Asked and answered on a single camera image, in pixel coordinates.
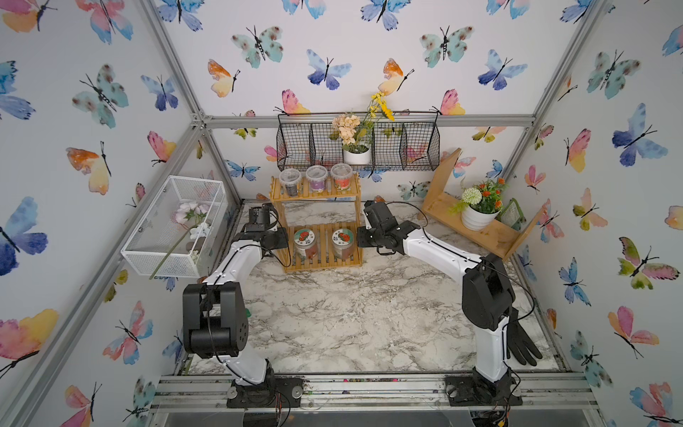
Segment tomato seed jar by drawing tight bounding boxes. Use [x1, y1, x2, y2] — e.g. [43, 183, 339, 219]
[332, 228, 355, 260]
[293, 228, 318, 263]

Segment clear tub dark seeds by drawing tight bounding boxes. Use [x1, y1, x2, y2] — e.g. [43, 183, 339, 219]
[279, 168, 302, 197]

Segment two-tier bamboo slat shelf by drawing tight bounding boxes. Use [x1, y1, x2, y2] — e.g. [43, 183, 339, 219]
[269, 174, 363, 273]

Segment clear tub red seeds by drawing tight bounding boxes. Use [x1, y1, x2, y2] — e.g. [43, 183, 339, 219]
[330, 163, 354, 191]

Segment clear tub purple seeds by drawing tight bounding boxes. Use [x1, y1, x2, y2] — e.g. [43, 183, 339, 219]
[305, 165, 328, 193]

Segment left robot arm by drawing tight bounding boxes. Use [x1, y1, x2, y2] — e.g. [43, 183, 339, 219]
[182, 203, 288, 387]

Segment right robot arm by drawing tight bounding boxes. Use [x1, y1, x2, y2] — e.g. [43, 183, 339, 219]
[357, 201, 515, 383]

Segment tilted wooden corner shelf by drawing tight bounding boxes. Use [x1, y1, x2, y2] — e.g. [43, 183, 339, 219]
[423, 149, 544, 261]

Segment green seed packet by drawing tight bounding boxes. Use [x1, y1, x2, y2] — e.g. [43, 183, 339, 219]
[497, 199, 526, 231]

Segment pink artificial flower stem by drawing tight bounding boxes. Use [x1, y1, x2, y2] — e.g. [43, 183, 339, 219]
[149, 201, 211, 279]

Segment white pot beige flowers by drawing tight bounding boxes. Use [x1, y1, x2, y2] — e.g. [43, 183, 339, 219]
[329, 91, 395, 165]

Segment white pot orange flowers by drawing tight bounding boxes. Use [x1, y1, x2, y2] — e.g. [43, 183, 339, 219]
[449, 178, 506, 231]

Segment black rubber glove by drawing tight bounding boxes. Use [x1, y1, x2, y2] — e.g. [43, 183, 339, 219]
[506, 308, 542, 367]

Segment white mesh wall box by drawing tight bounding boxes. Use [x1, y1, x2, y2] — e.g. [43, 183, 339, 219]
[121, 175, 227, 279]

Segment black wire wall basket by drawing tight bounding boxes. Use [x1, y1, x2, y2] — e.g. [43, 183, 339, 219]
[275, 111, 441, 172]

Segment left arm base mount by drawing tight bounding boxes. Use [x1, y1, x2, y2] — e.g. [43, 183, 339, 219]
[226, 376, 304, 409]

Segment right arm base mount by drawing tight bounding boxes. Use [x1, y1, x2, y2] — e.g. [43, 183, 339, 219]
[445, 370, 523, 407]

